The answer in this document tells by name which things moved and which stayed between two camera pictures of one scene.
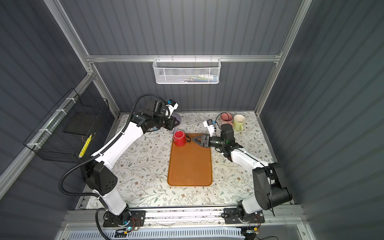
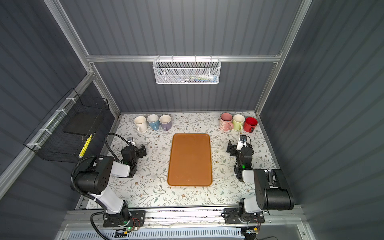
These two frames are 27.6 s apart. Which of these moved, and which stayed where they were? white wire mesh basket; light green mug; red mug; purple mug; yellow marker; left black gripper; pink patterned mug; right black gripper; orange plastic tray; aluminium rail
Moved: purple mug; left black gripper; right black gripper; red mug
Stayed: yellow marker; aluminium rail; light green mug; white wire mesh basket; pink patterned mug; orange plastic tray
